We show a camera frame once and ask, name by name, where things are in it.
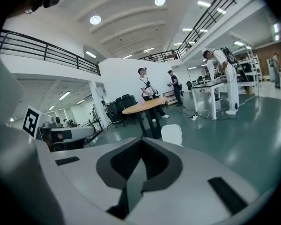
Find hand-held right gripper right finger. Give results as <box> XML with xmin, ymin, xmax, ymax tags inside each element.
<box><xmin>128</xmin><ymin>137</ymin><xmax>263</xmax><ymax>225</ymax></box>

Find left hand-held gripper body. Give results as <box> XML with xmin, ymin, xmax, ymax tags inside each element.
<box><xmin>22</xmin><ymin>105</ymin><xmax>85</xmax><ymax>152</ymax></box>

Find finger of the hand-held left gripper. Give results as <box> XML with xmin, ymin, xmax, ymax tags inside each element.
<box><xmin>71</xmin><ymin>126</ymin><xmax>96</xmax><ymax>141</ymax></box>

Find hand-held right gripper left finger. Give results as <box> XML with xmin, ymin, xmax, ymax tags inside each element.
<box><xmin>35</xmin><ymin>137</ymin><xmax>143</xmax><ymax>225</ymax></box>

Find white trash bin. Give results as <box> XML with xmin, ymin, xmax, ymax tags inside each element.
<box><xmin>161</xmin><ymin>124</ymin><xmax>184</xmax><ymax>147</ymax></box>

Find black office chair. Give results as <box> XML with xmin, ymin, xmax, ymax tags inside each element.
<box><xmin>116</xmin><ymin>94</ymin><xmax>138</xmax><ymax>124</ymax></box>
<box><xmin>106</xmin><ymin>101</ymin><xmax>123</xmax><ymax>128</ymax></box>

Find white screen on stand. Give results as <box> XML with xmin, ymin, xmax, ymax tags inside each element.
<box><xmin>95</xmin><ymin>86</ymin><xmax>106</xmax><ymax>98</ymax></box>

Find round wooden table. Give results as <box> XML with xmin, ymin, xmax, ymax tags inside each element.
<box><xmin>121</xmin><ymin>97</ymin><xmax>168</xmax><ymax>140</ymax></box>

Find black mezzanine railing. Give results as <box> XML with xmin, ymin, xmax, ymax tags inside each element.
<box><xmin>0</xmin><ymin>29</ymin><xmax>102</xmax><ymax>77</ymax></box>
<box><xmin>177</xmin><ymin>0</ymin><xmax>247</xmax><ymax>56</ymax></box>

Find wooden crate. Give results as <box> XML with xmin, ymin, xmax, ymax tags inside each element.
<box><xmin>162</xmin><ymin>90</ymin><xmax>179</xmax><ymax>105</ymax></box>

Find white-legged black-top workbench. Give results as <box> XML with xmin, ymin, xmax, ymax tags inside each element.
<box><xmin>190</xmin><ymin>79</ymin><xmax>228</xmax><ymax>121</ymax></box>

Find white metal shelving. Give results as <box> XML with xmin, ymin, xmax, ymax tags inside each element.
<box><xmin>234</xmin><ymin>43</ymin><xmax>263</xmax><ymax>96</ymax></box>

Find black backpack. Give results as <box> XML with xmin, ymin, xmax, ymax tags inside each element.
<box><xmin>220</xmin><ymin>46</ymin><xmax>237</xmax><ymax>63</ymax></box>

